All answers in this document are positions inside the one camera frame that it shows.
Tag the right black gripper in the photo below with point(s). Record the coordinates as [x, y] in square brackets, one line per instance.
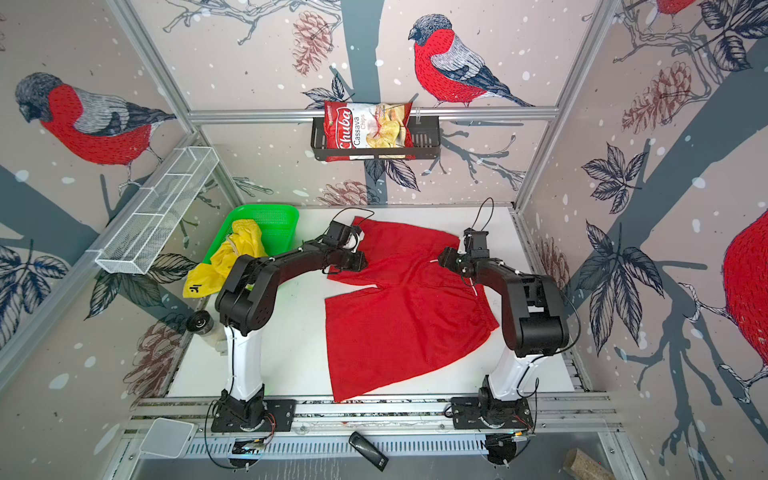
[447, 258]

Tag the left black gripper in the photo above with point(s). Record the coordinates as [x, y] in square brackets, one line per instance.
[358, 266]

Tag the red shorts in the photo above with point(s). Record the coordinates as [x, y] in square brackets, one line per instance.
[407, 317]

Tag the yellow shorts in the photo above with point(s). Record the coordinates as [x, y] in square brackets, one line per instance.
[208, 278]

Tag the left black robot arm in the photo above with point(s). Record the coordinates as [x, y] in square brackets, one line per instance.
[247, 300]

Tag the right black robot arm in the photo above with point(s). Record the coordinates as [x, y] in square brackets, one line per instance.
[533, 321]

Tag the green plastic tray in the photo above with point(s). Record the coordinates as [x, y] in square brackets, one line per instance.
[277, 223]

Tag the red cassava chips bag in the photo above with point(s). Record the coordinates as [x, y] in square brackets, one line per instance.
[365, 125]

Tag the black remote-like device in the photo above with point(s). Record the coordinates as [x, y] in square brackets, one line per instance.
[368, 451]

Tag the wooden block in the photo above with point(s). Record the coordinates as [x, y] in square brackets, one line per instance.
[581, 466]

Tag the white square pad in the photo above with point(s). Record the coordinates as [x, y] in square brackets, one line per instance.
[168, 438]

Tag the black wall basket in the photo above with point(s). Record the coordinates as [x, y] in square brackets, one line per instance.
[424, 133]

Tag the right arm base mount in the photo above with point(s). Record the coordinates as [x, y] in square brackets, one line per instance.
[484, 411]

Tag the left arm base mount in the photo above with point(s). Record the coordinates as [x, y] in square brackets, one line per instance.
[259, 414]

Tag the white wire mesh basket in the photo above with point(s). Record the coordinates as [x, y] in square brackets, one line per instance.
[142, 236]

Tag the aluminium rail base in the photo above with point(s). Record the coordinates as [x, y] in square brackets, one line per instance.
[395, 424]

